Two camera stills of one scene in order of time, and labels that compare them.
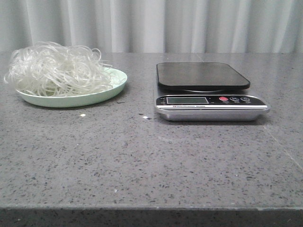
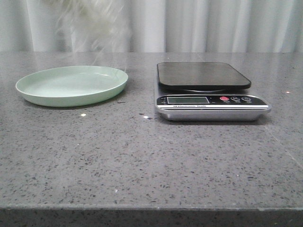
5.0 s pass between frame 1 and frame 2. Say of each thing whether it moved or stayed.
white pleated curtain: stayed
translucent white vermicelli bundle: moved
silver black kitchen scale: stayed
